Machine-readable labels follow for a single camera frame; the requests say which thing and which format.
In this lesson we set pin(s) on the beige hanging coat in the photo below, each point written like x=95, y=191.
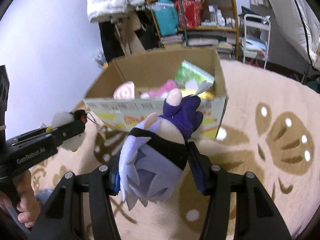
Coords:
x=126, y=34

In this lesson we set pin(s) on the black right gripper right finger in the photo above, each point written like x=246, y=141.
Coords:
x=257, y=217

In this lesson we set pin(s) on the person's left hand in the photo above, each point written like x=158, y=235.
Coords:
x=28, y=206

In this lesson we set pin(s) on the white-haired plush doll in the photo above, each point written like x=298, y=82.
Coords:
x=154, y=154

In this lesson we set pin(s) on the white fluffy chick keychain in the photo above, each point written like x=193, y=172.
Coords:
x=70, y=127

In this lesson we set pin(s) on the teal storage bag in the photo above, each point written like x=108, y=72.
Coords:
x=166, y=16

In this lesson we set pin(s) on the green tissue pack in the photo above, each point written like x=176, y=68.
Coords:
x=189, y=71

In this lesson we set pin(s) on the red patterned bag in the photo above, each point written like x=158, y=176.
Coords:
x=193, y=11

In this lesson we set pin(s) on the wooden shelf unit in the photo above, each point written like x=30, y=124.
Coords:
x=219, y=27

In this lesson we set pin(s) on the pink plush toy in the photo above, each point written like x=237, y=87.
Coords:
x=160, y=92

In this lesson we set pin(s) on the yellow plush toy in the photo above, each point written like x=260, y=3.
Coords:
x=203, y=95

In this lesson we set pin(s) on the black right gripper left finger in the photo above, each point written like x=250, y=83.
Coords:
x=63, y=215

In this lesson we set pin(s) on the beige patterned plush rug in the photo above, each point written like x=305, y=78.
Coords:
x=270, y=127

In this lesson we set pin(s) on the white bedding with black trim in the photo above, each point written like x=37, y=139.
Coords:
x=300, y=26

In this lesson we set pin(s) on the pink swirl plush cushion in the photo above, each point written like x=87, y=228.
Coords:
x=125, y=91

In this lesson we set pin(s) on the white utility cart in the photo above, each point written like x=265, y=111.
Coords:
x=255, y=42

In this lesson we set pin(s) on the open cardboard box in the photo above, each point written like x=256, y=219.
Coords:
x=150, y=70

